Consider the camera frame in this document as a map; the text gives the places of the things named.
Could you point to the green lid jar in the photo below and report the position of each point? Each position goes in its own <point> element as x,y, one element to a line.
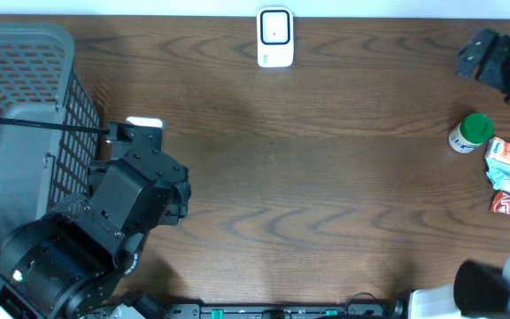
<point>469,134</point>

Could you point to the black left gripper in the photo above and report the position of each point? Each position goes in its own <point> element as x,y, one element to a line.
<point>173,202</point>

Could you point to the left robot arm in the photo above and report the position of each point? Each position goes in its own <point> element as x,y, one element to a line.
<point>68,262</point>

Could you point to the orange chocolate bar wrapper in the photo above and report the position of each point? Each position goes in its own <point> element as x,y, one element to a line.
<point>500,203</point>

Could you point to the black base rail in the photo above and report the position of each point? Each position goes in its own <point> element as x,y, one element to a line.
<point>196,311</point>

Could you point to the grey plastic mesh basket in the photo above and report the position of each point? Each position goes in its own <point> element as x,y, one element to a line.
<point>45,117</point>

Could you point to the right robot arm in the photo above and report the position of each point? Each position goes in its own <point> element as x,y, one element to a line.
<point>478,290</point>

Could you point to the orange white tissue pack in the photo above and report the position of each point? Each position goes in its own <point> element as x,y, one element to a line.
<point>499,150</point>

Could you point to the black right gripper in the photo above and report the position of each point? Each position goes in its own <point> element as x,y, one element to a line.
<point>497,72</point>

